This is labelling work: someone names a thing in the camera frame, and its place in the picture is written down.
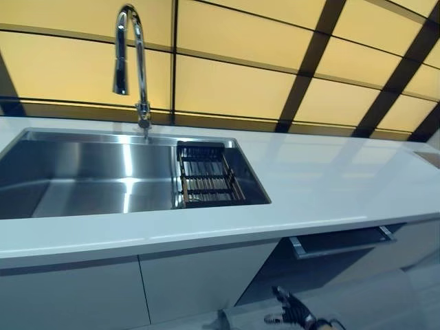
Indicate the black sink drain rack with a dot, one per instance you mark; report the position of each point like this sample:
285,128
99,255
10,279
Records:
206,178

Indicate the stainless steel sink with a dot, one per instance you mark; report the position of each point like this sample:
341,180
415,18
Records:
86,172

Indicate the chrome gooseneck faucet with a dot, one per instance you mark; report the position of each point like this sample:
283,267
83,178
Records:
141,68

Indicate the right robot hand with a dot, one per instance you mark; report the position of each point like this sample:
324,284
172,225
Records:
299,311

